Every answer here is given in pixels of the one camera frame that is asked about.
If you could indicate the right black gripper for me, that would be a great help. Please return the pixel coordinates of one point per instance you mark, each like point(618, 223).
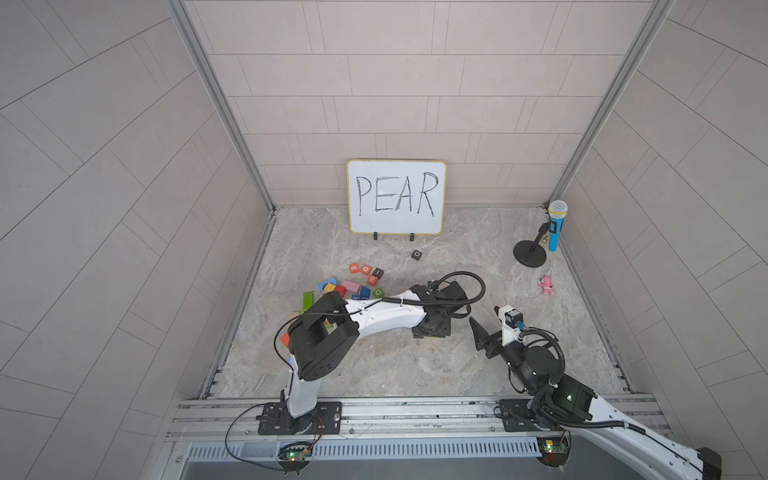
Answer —
point(495, 343)

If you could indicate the pink toy figure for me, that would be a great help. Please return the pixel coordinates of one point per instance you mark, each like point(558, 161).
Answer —
point(546, 285)

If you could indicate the pink rectangular block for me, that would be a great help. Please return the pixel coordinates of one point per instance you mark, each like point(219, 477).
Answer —
point(351, 287)

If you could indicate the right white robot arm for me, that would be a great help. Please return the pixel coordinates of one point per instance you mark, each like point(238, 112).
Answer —
point(649, 453)

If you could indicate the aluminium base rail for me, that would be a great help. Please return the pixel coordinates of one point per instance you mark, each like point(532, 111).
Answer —
point(393, 428)

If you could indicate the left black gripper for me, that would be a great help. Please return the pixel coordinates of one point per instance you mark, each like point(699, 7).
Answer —
point(444, 330)

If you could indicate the white PEAR whiteboard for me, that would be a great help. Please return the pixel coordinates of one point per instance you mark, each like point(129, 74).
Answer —
point(396, 197)

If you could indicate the blue wedge block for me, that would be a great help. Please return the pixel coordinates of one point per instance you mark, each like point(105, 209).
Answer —
point(363, 294)

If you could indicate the left green circuit board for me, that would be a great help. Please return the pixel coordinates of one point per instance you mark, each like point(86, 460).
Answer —
point(295, 456)

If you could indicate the black microphone stand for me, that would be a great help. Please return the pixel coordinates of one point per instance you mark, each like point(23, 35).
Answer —
point(530, 253)

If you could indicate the right green circuit board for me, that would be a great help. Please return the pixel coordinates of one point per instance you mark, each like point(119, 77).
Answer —
point(554, 453)

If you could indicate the green circuit board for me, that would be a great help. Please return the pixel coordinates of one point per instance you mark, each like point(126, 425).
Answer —
point(295, 456)
point(554, 453)

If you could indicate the blue toy microphone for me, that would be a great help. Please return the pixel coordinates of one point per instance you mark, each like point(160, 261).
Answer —
point(557, 211)

